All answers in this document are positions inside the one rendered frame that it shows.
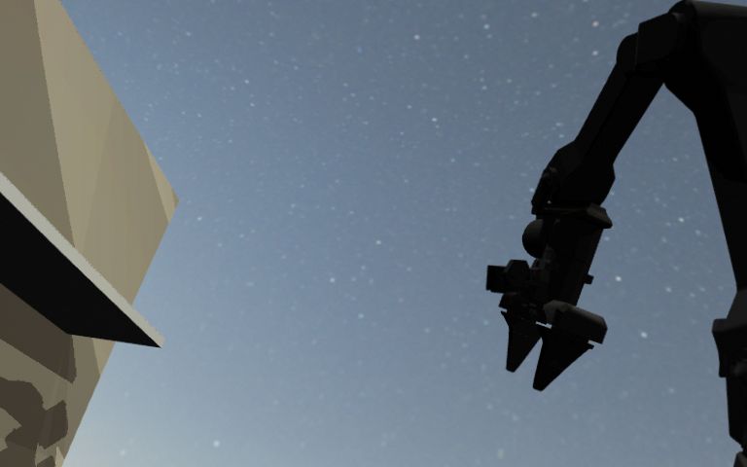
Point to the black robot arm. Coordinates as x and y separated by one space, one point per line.
699 51

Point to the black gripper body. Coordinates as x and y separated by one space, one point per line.
558 308

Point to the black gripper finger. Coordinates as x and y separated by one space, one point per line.
523 336
557 354

